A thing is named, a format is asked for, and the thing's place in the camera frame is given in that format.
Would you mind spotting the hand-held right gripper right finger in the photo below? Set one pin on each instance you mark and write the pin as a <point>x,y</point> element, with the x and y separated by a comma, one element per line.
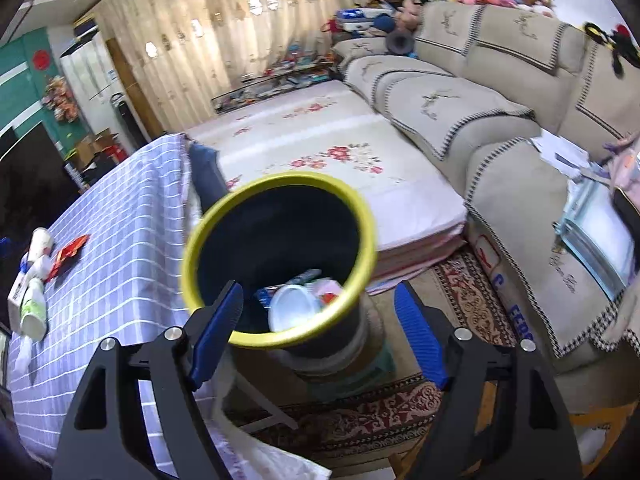
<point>420,335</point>

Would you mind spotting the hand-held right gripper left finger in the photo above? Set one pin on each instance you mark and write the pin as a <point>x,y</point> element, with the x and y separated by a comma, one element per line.
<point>217,332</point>

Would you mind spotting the white plastic bowl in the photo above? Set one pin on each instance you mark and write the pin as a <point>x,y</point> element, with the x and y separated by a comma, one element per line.
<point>292,307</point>

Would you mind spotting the blue and white wrapper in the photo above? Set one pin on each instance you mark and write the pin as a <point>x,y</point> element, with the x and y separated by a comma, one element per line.
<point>300,277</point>

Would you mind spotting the pink milk carton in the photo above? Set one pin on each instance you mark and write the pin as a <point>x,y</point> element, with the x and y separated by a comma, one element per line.
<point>327,292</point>

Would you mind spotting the yellow-rimmed black trash bin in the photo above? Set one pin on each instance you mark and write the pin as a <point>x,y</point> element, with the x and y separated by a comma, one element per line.
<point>280,230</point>

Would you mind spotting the red snack wrapper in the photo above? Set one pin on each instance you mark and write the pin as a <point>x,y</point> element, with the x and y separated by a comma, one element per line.
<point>70,255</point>

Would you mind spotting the green-labelled plastic bottle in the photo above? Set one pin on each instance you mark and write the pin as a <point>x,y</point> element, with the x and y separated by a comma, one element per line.
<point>34,310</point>

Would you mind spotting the white foam net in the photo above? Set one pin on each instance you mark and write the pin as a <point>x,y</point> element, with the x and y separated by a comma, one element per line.
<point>24,357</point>

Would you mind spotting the white printed paper cup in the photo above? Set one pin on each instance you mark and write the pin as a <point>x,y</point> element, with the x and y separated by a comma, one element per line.
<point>40,243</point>

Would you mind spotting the pale cardboard box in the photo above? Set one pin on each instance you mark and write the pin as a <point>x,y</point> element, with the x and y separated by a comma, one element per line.
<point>17,295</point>

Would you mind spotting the red patterned rug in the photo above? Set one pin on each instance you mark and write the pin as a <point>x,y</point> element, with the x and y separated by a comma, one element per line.
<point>465,300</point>

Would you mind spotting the white printed sack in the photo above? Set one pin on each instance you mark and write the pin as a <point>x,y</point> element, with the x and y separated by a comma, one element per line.
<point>510,295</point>

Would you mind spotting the dark blue cloth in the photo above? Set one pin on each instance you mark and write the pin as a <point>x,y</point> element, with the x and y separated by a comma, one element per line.
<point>207,175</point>

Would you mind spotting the clear plastic folder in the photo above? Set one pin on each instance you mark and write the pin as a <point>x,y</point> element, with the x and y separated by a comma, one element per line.
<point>597,240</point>

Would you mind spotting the open cardboard box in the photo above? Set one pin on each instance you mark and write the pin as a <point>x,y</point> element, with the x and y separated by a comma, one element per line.
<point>95,145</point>

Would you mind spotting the floral white mattress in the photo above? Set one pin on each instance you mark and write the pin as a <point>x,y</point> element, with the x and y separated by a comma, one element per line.
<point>325,130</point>

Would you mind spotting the white loose papers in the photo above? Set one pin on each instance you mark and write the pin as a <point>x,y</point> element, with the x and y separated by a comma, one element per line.
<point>560,152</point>

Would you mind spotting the black tower fan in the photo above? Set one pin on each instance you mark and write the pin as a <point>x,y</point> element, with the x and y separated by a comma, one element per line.
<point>124,120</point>

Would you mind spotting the beige sofa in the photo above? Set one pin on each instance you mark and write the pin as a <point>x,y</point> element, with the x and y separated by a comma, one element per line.
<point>500,110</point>

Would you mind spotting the large black television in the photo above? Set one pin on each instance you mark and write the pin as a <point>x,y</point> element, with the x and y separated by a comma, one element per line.
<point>30,180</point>

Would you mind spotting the cluttered glass coffee table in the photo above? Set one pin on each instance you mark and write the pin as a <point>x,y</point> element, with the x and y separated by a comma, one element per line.
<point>270,87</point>

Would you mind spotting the hanging flower ornament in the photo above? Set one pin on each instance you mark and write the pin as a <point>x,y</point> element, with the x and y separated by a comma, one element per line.
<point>62,99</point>

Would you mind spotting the dark grey round hat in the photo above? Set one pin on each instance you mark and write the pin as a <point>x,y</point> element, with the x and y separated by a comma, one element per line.
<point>400,42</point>

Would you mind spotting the beige embroidered curtain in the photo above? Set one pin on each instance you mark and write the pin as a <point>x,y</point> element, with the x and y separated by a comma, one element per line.
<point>225,25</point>

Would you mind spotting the blue cap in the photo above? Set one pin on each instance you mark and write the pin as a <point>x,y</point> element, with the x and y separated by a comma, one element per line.
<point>384,24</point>

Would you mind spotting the pink plush doll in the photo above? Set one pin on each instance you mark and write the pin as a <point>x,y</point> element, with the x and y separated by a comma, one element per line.
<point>410,12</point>

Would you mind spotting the star print blue bag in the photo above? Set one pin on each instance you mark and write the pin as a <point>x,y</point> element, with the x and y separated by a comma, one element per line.
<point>357,17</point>

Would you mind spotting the black mouse plush toy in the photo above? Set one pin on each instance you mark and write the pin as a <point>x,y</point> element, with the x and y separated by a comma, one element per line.
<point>612,42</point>

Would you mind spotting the red round wall ornament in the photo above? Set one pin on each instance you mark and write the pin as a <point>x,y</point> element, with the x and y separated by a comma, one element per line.
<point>42,59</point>

